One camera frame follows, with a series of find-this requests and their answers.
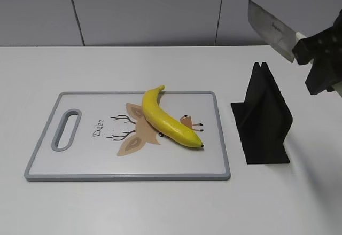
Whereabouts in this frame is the yellow plastic banana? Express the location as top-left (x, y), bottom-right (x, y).
top-left (142, 85), bottom-right (204, 148)

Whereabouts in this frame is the black knife stand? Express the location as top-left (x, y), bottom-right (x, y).
top-left (231, 62), bottom-right (293, 165)

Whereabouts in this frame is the white handled kitchen knife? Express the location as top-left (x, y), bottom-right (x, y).
top-left (247, 0), bottom-right (297, 62)

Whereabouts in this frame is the grey rimmed deer cutting board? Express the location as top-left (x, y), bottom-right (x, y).
top-left (24, 91), bottom-right (231, 182)

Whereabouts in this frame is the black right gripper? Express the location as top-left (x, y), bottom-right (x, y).
top-left (292, 11), bottom-right (341, 95)

